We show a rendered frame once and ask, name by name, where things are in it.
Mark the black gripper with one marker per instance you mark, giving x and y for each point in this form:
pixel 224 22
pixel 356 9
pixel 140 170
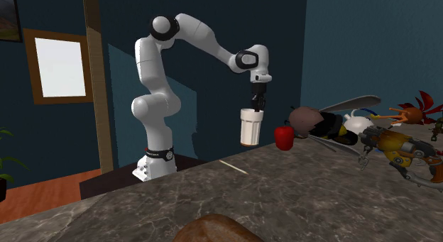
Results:
pixel 258 92

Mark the white ribbed cup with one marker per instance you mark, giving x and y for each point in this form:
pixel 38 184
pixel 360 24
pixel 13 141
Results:
pixel 251 127

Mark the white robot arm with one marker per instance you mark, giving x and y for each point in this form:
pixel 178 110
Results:
pixel 152 82

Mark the red apple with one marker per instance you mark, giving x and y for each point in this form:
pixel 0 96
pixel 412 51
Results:
pixel 284 138

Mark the bee figure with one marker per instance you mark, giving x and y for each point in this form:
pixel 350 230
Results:
pixel 311 122

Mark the thin pale wooden stick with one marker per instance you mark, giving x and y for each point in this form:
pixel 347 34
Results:
pixel 233 167

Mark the white teapot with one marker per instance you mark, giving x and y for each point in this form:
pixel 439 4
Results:
pixel 358 123

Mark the brown bread loaf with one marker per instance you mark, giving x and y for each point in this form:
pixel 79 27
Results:
pixel 216 229

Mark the yellow grey toy gun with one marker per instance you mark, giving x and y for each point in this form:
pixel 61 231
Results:
pixel 401 148

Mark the orange bird figure red feathers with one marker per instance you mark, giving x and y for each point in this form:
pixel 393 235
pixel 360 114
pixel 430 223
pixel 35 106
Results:
pixel 413 115

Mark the dark robot stand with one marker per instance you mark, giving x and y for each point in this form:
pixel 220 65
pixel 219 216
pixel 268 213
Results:
pixel 114 180

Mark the small dark green figure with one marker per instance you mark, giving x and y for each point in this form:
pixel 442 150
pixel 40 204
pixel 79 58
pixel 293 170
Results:
pixel 437 129

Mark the brown framed window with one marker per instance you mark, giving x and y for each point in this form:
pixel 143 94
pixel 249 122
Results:
pixel 60 66

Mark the green potted plant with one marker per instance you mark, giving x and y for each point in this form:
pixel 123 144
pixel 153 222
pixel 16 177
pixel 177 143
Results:
pixel 4 165

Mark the dark framed wall picture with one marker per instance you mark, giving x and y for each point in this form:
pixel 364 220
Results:
pixel 8 16

